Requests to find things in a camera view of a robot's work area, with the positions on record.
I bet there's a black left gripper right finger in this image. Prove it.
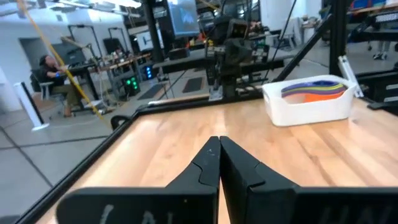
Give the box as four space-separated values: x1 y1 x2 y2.
219 136 398 224

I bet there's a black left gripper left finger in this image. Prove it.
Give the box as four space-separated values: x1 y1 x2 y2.
55 136 221 224

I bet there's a navy measuring cup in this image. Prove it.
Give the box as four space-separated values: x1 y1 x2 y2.
281 80 346 94

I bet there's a white plastic basket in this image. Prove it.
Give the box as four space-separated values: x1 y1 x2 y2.
262 74 358 128

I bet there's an orange measuring cup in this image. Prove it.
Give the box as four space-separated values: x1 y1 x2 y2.
303 92 343 103

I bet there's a black side desk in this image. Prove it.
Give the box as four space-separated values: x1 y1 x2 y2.
152 46 295 75

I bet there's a small black floor mat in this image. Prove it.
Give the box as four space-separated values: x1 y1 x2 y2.
136 83 164 101
182 77 205 94

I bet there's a hanging monitor screen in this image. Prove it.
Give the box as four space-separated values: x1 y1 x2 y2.
166 0 201 38

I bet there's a computer with blue lights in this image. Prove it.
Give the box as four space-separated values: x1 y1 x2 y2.
141 63 155 81

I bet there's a computer with green lights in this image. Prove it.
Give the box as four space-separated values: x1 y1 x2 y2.
123 76 141 97

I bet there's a person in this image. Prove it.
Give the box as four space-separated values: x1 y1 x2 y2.
30 55 82 118
371 39 393 62

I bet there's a black table frame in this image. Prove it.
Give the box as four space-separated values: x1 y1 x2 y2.
14 0 398 224

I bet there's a white metal bracket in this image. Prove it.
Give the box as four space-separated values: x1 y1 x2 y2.
338 55 364 99

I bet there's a yellow hanging cable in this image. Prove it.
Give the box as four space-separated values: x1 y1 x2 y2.
15 0 106 122

